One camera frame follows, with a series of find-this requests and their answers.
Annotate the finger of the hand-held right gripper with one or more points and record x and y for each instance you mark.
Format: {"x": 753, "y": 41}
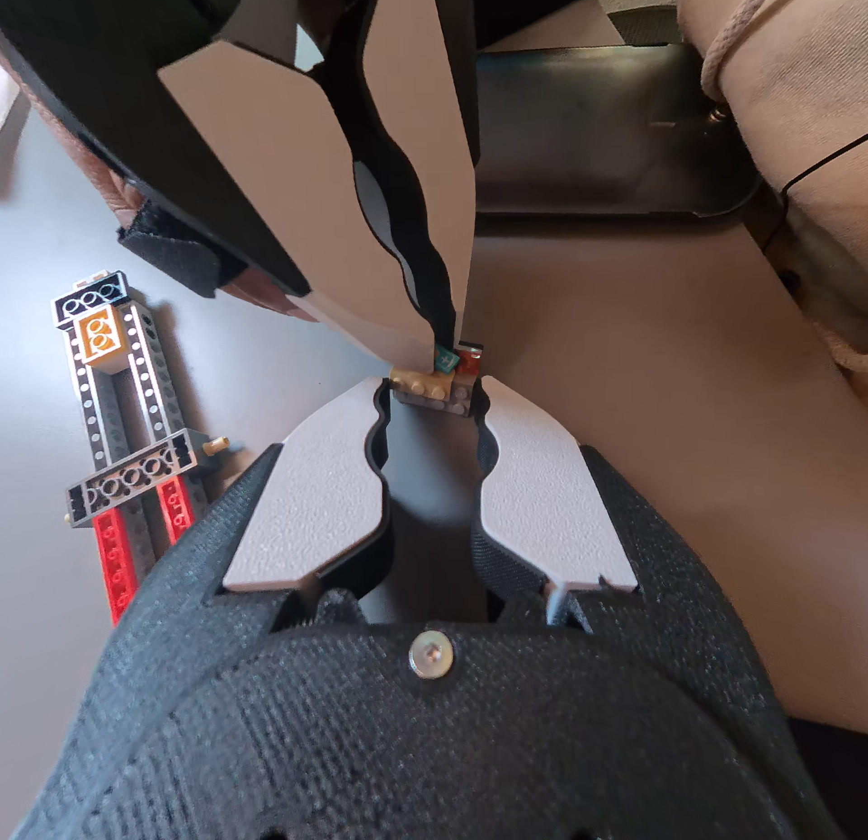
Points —
{"x": 271, "y": 175}
{"x": 434, "y": 107}

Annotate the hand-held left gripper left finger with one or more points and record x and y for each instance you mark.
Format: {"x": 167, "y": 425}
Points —
{"x": 319, "y": 487}

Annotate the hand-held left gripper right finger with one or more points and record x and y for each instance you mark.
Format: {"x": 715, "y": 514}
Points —
{"x": 549, "y": 508}

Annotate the small tan grey lego assembly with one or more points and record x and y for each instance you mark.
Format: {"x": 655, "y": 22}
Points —
{"x": 427, "y": 392}

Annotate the person's right hand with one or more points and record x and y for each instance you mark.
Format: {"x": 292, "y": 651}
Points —
{"x": 74, "y": 145}

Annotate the grey red lego beam frame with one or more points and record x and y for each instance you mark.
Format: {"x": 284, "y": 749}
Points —
{"x": 129, "y": 479}

